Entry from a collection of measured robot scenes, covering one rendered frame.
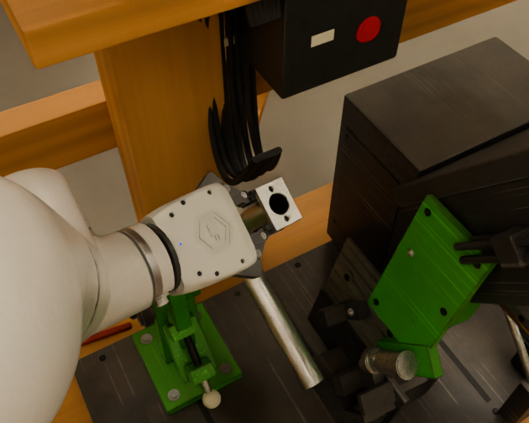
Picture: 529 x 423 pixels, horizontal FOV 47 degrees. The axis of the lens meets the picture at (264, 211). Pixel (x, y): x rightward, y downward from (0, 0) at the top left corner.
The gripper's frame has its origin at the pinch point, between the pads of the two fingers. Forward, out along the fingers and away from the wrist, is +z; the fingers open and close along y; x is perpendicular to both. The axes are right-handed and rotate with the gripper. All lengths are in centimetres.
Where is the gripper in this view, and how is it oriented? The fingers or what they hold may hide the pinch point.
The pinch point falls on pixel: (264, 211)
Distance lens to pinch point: 72.4
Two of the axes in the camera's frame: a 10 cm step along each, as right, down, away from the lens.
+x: -5.3, 3.0, 8.0
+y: -4.4, -9.0, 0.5
